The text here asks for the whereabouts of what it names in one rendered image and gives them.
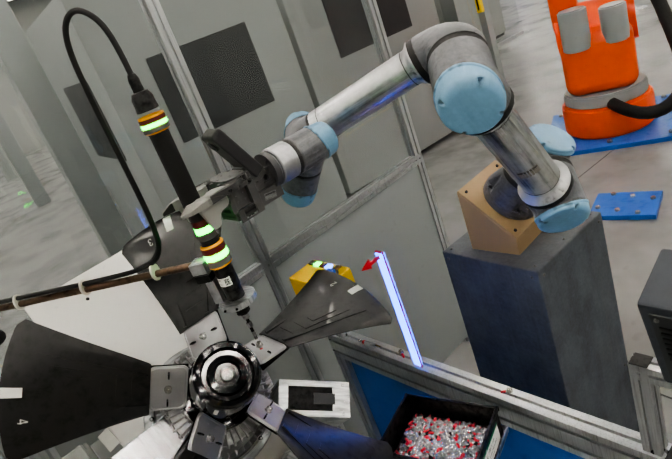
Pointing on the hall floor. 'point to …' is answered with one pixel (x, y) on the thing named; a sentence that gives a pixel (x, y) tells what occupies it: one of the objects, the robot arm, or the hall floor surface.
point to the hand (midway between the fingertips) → (175, 209)
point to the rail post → (359, 398)
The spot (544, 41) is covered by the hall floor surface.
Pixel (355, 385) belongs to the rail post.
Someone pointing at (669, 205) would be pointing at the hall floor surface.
